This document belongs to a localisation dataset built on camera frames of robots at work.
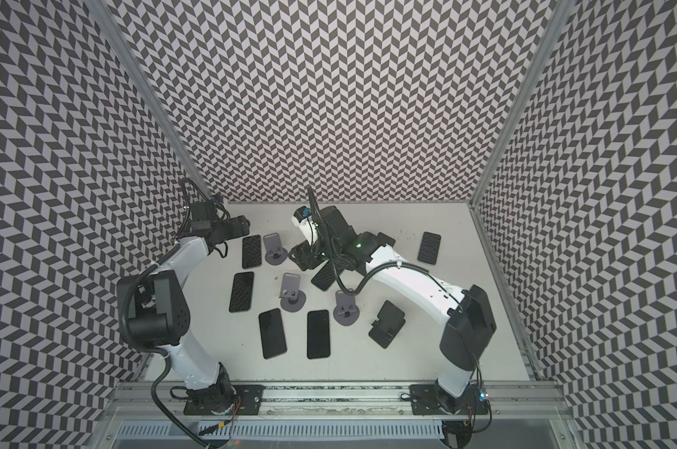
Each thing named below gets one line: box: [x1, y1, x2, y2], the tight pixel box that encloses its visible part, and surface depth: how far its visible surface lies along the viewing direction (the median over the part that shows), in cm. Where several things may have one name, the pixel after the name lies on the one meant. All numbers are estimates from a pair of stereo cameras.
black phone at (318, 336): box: [306, 309, 331, 360], surface depth 86 cm
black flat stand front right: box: [368, 300, 406, 349], surface depth 82 cm
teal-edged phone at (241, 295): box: [228, 271, 255, 314], surface depth 96 cm
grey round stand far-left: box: [262, 231, 289, 266], surface depth 99 cm
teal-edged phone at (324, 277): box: [310, 260, 336, 291], surface depth 98 cm
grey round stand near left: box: [278, 272, 307, 313], surface depth 90 cm
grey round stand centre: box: [332, 289, 361, 327], surface depth 85 cm
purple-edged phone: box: [242, 234, 262, 270], surface depth 107 cm
